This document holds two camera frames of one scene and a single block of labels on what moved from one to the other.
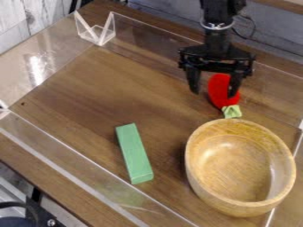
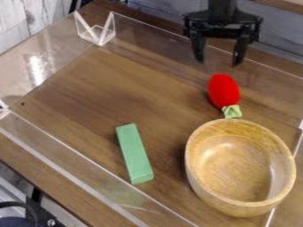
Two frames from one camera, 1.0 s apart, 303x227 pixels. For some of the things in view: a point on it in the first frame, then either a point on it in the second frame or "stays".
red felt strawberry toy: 218,86 stays
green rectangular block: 138,166 stays
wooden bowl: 241,168 stays
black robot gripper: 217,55 -> 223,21
